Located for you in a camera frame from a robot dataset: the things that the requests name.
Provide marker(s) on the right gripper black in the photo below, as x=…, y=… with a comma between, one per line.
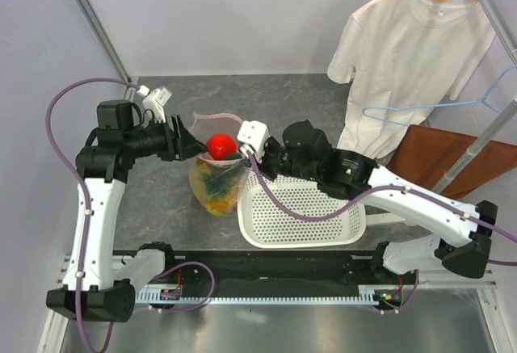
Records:
x=263, y=163

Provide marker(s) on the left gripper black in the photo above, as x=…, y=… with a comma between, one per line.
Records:
x=179, y=144

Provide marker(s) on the red orange peach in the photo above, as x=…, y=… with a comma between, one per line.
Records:
x=220, y=146

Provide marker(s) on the clear zip top bag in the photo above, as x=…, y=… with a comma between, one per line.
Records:
x=205, y=126

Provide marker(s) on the orange toy pineapple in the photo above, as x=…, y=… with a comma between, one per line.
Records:
x=217, y=188

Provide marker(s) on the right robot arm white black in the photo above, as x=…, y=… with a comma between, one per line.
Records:
x=459, y=237

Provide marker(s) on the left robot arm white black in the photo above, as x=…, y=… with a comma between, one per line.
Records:
x=92, y=290

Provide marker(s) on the white perforated plastic basket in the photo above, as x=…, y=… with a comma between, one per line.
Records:
x=266, y=226

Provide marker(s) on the brown cloth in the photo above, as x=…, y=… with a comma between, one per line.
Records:
x=425, y=154

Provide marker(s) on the white t-shirt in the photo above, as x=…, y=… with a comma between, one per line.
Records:
x=401, y=58

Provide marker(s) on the silver clothes rack pole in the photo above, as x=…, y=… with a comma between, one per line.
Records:
x=477, y=146

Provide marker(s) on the blue clothes hanger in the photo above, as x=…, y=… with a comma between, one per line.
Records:
x=483, y=100

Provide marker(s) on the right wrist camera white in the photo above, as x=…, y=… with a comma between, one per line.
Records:
x=252, y=138

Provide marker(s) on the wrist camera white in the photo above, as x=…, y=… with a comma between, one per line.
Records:
x=252, y=138
x=155, y=101

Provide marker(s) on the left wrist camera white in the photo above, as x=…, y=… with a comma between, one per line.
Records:
x=155, y=101

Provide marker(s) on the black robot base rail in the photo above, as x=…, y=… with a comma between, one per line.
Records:
x=275, y=273

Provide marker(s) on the white cable duct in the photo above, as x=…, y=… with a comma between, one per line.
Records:
x=157, y=295

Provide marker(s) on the aluminium frame post left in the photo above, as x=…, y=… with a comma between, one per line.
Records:
x=103, y=38

